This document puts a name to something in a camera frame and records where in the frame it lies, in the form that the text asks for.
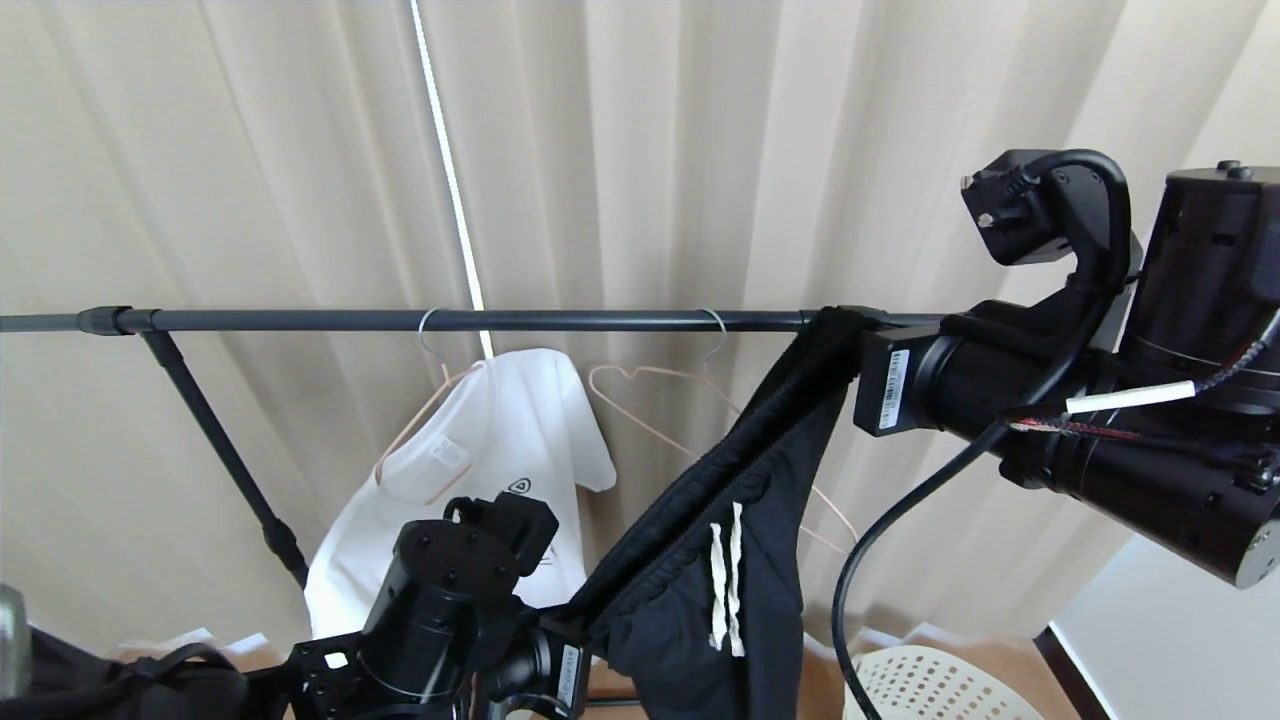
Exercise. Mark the black garment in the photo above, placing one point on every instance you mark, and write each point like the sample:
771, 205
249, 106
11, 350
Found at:
780, 470

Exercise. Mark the white printed t-shirt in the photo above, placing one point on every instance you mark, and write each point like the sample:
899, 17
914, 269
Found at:
500, 420

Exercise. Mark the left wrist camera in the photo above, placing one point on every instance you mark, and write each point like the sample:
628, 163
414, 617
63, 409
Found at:
510, 525

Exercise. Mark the black clothes rack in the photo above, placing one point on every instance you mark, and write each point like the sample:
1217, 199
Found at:
300, 320

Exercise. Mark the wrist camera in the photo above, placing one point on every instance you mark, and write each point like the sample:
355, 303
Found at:
510, 525
1020, 215

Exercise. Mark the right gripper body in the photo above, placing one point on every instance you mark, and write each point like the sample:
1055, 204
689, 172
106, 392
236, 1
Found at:
960, 385

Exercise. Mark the pink clothes hanger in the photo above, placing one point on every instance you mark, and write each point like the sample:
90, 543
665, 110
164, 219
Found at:
721, 330
420, 335

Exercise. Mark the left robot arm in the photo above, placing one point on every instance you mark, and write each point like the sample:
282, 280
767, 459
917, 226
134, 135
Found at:
440, 600

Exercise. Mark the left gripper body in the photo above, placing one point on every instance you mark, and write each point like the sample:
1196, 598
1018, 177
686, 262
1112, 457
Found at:
545, 675

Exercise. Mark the beige curtain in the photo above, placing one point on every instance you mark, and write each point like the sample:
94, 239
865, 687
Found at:
700, 150

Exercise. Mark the white laundry basket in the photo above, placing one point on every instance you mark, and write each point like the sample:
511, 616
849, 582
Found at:
940, 690

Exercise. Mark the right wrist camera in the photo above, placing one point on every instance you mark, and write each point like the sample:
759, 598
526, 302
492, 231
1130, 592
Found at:
1020, 215

